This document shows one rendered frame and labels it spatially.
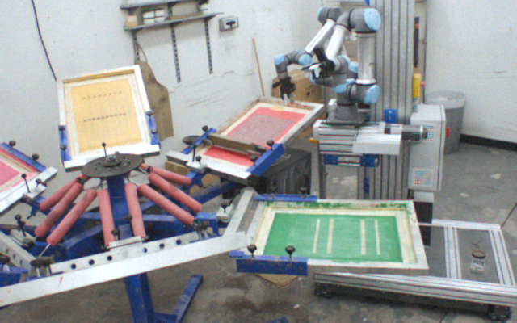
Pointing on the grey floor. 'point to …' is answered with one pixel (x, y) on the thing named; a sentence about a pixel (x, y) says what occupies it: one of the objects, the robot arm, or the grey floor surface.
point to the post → (321, 174)
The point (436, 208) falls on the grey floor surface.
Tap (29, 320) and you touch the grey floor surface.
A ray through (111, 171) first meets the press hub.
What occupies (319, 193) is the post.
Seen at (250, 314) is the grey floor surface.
